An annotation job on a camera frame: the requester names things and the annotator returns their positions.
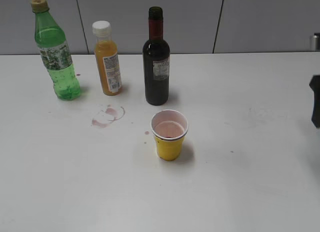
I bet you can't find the dark red wine bottle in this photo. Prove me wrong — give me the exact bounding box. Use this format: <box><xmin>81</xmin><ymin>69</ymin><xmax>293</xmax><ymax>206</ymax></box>
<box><xmin>142</xmin><ymin>7</ymin><xmax>170</xmax><ymax>106</ymax></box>

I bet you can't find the green plastic soda bottle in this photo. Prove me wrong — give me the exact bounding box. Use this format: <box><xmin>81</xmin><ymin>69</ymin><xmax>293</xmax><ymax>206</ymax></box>
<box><xmin>30</xmin><ymin>0</ymin><xmax>81</xmax><ymax>101</ymax></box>

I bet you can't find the yellow paper cup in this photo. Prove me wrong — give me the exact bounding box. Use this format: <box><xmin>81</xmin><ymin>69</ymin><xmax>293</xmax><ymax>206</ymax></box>
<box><xmin>150</xmin><ymin>109</ymin><xmax>189</xmax><ymax>161</ymax></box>

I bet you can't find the orange juice bottle white cap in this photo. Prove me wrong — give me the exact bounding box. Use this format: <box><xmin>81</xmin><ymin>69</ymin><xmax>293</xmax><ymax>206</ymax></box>
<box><xmin>92</xmin><ymin>21</ymin><xmax>122</xmax><ymax>96</ymax></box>

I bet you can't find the silver metal object at wall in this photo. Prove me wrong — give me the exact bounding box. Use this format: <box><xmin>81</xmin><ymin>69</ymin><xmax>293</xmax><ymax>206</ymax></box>
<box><xmin>309</xmin><ymin>33</ymin><xmax>320</xmax><ymax>52</ymax></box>

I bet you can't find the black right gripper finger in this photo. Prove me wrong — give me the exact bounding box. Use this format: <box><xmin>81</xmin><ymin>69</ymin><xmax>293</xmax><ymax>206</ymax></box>
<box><xmin>309</xmin><ymin>75</ymin><xmax>320</xmax><ymax>128</ymax></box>

